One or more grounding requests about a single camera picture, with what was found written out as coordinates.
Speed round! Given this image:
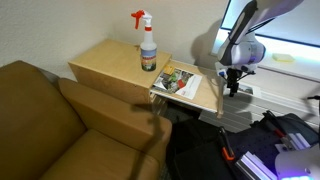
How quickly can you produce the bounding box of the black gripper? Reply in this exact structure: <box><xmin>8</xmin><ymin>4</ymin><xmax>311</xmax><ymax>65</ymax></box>
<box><xmin>226</xmin><ymin>68</ymin><xmax>242</xmax><ymax>98</ymax></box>

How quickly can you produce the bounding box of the printed leaflet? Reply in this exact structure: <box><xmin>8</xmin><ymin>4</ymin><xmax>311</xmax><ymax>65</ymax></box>
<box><xmin>223</xmin><ymin>82</ymin><xmax>263</xmax><ymax>99</ymax></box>

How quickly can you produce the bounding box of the small wooden side table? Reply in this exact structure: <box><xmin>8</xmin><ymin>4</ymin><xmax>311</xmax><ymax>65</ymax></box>
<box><xmin>149</xmin><ymin>58</ymin><xmax>225</xmax><ymax>120</ymax></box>

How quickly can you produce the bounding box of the white radiator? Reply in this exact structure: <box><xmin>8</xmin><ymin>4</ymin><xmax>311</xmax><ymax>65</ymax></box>
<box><xmin>199</xmin><ymin>68</ymin><xmax>320</xmax><ymax>134</ymax></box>

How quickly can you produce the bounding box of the black clamp with orange grip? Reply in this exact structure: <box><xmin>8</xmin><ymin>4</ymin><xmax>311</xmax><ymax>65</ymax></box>
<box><xmin>217</xmin><ymin>126</ymin><xmax>236</xmax><ymax>162</ymax></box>

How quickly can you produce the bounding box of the colourful printed brochure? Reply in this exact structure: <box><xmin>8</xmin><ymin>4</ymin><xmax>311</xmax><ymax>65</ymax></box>
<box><xmin>152</xmin><ymin>64</ymin><xmax>204</xmax><ymax>101</ymax></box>

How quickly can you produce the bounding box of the yellow sponge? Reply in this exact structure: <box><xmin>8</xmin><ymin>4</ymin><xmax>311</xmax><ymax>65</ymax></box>
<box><xmin>271</xmin><ymin>52</ymin><xmax>296</xmax><ymax>64</ymax></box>

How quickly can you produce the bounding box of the black bag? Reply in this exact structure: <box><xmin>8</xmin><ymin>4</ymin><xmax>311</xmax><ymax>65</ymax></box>
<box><xmin>165</xmin><ymin>113</ymin><xmax>236</xmax><ymax>180</ymax></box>

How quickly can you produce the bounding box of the spray bottle with red trigger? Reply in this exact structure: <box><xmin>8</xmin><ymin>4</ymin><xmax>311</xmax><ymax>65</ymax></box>
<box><xmin>130</xmin><ymin>9</ymin><xmax>158</xmax><ymax>73</ymax></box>

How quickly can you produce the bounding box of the brown leather armchair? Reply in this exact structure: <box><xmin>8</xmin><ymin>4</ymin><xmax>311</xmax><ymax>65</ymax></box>
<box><xmin>0</xmin><ymin>59</ymin><xmax>173</xmax><ymax>180</ymax></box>

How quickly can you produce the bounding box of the black clamp with red handle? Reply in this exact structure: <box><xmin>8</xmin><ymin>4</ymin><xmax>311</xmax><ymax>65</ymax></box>
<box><xmin>262</xmin><ymin>110</ymin><xmax>292</xmax><ymax>149</ymax></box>

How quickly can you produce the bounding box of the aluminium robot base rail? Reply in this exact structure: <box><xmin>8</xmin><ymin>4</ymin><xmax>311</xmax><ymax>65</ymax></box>
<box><xmin>234</xmin><ymin>132</ymin><xmax>314</xmax><ymax>180</ymax></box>

